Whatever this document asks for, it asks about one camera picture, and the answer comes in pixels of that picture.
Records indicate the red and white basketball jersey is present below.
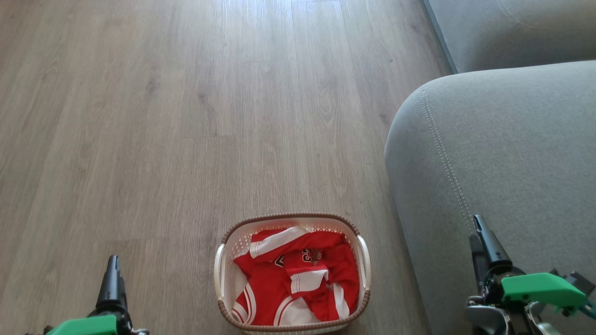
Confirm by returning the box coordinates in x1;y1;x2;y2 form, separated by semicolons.
231;226;361;327

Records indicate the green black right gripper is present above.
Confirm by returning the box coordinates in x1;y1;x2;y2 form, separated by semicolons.
466;214;596;335

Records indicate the white woven laundry basket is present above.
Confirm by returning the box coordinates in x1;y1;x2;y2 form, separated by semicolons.
214;213;372;335

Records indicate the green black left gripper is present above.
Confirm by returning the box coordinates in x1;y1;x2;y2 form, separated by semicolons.
47;255;149;335

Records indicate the grey fabric sofa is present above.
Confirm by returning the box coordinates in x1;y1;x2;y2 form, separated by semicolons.
385;0;596;335

